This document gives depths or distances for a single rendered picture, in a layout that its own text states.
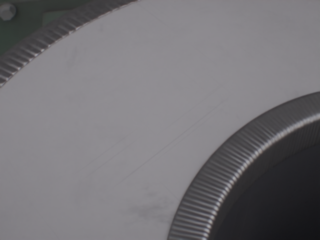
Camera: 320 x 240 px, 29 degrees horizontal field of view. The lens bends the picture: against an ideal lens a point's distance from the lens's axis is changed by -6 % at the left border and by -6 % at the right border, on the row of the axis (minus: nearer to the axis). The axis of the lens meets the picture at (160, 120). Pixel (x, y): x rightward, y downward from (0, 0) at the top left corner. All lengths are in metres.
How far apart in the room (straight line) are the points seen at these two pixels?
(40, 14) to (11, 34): 0.07
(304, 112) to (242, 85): 0.08
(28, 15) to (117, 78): 0.49
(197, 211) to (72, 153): 0.15
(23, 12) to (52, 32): 0.38
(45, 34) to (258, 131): 0.31
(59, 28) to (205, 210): 0.34
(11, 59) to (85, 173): 0.21
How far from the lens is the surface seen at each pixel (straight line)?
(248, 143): 0.70
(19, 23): 1.24
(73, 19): 0.87
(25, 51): 0.82
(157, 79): 0.77
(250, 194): 0.75
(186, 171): 0.67
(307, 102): 0.77
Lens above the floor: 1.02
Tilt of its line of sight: 44 degrees down
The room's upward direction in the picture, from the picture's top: 170 degrees clockwise
